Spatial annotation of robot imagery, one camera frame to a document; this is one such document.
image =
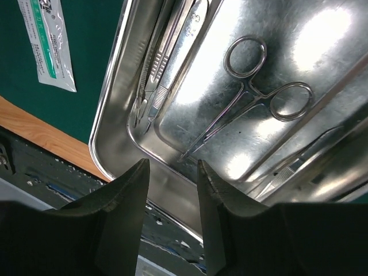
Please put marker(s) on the steel instrument tray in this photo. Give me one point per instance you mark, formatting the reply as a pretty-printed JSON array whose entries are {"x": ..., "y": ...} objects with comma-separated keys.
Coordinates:
[{"x": 321, "y": 43}]

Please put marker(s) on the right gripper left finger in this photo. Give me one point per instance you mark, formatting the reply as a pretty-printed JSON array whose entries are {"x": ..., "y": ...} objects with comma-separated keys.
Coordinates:
[{"x": 98, "y": 234}]

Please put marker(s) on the green white packet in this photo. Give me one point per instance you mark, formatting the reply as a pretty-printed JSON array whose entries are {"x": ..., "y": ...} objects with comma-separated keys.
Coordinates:
[{"x": 47, "y": 34}]

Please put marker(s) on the steel tweezers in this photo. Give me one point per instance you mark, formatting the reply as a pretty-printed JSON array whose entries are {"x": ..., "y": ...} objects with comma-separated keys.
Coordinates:
[{"x": 293, "y": 163}]

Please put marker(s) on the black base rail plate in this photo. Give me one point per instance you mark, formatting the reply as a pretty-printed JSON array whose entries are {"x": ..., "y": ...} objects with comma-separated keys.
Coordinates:
[{"x": 48, "y": 181}]

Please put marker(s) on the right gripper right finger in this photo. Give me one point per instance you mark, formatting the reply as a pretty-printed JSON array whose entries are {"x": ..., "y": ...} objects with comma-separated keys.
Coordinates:
[{"x": 241, "y": 236}]

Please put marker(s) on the dark green surgical cloth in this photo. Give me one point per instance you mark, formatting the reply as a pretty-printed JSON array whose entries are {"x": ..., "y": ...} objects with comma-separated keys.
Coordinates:
[{"x": 91, "y": 28}]

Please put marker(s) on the steel scalpel handle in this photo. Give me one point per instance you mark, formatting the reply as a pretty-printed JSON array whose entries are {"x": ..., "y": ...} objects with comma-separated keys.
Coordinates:
[
  {"x": 160, "y": 47},
  {"x": 182, "y": 30}
]

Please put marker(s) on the steel forceps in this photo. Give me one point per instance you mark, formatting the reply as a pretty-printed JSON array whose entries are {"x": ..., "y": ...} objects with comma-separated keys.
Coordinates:
[{"x": 247, "y": 88}]

